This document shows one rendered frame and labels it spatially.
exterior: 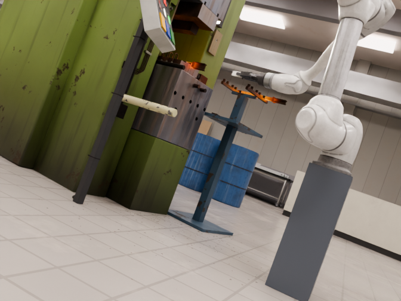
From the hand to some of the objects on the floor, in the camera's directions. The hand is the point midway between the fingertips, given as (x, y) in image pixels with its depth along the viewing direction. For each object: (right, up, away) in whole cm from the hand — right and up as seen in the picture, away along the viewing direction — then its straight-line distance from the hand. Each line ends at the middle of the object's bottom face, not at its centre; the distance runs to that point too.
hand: (237, 74), depth 250 cm
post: (-86, -73, -34) cm, 118 cm away
